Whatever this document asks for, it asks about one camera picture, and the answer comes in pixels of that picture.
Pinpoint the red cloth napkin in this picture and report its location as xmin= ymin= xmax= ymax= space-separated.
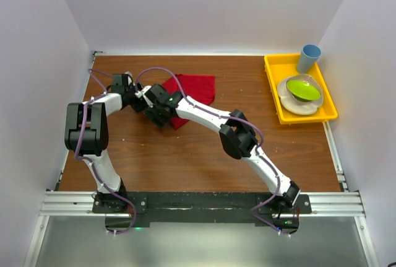
xmin=162 ymin=74 xmax=215 ymax=130

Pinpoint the aluminium frame rail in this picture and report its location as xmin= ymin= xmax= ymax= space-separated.
xmin=39 ymin=191 xmax=366 ymax=217

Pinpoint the yellow plastic tray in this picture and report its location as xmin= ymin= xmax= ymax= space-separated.
xmin=264 ymin=53 xmax=338 ymax=125

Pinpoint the green bowl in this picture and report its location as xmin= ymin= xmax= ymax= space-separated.
xmin=286 ymin=80 xmax=321 ymax=102

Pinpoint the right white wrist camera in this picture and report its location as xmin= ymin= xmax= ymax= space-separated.
xmin=135 ymin=85 xmax=153 ymax=108

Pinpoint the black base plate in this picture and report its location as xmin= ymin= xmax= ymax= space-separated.
xmin=92 ymin=192 xmax=312 ymax=231

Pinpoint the white plate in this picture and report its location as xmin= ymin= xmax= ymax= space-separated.
xmin=277 ymin=74 xmax=324 ymax=116

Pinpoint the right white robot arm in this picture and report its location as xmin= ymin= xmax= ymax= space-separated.
xmin=136 ymin=84 xmax=301 ymax=213

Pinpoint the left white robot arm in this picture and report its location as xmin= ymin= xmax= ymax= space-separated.
xmin=64 ymin=72 xmax=136 ymax=212

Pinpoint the blue plastic cup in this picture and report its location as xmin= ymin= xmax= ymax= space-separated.
xmin=296 ymin=44 xmax=322 ymax=74

